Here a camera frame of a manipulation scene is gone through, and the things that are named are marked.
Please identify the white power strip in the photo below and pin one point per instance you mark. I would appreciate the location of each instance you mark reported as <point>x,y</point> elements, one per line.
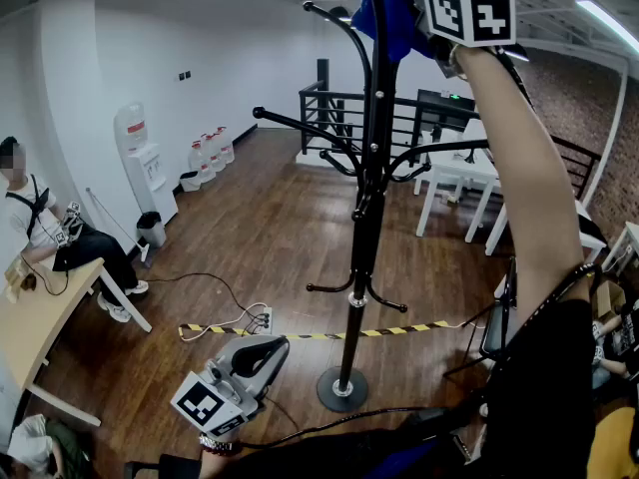
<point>267,317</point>

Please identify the yellow black hazard tape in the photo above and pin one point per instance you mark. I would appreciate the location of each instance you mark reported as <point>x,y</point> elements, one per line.
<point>219,329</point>

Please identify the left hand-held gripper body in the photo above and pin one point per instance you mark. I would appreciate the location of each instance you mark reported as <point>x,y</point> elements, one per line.
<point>214,402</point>

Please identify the long ceiling tube light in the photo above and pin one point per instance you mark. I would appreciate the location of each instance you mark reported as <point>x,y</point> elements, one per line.
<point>604,18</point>

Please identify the black pad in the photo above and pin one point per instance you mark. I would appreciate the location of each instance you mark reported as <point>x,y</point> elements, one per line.
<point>591,227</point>

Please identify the white mop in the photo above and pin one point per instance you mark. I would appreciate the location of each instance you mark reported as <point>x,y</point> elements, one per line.
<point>145,255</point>

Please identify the grey bin with black bag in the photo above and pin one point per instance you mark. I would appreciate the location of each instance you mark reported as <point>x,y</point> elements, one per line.
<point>152,232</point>

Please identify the white water dispenser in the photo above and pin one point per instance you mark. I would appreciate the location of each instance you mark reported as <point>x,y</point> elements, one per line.
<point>150,182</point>

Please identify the small beige box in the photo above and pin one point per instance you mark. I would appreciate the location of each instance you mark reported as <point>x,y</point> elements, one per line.
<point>14,282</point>

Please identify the cardboard box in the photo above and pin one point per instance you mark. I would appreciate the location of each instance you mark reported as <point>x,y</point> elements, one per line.
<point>611,297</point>

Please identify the person's black shirt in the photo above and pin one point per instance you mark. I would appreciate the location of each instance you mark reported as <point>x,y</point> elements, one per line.
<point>539,392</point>

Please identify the blue cloth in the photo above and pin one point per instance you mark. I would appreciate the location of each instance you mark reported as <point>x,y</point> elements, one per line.
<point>394,18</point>

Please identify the black wall switch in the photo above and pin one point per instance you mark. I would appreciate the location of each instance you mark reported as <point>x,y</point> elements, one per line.
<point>183,75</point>

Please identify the person's left forearm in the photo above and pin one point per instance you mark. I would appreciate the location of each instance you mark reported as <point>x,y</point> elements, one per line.
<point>214,467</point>

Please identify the black coat rack stand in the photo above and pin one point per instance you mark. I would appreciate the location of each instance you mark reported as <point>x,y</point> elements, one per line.
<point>363,237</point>

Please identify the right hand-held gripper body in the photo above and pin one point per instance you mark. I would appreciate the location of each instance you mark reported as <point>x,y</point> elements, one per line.
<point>469,15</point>

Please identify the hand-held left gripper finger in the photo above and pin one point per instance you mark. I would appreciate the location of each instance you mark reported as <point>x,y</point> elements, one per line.
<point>272,372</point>
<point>230,353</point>

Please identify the person's right forearm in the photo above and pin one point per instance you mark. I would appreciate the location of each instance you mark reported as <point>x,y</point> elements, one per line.
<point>519,167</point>

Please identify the group of clear water jugs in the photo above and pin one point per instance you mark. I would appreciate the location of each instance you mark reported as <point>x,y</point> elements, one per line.
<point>207,160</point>

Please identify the white metal post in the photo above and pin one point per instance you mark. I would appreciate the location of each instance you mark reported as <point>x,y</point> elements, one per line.
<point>606,133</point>

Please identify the black pendant lamp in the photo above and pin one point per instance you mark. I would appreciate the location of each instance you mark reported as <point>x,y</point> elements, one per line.
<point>339,15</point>

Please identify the yellow table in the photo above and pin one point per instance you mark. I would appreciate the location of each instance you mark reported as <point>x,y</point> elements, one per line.
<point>614,447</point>

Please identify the beige desk with white legs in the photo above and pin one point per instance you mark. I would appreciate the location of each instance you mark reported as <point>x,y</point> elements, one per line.
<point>40,317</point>

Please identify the black panel with green light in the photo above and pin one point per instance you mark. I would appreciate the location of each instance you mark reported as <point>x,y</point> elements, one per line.
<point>439,113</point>

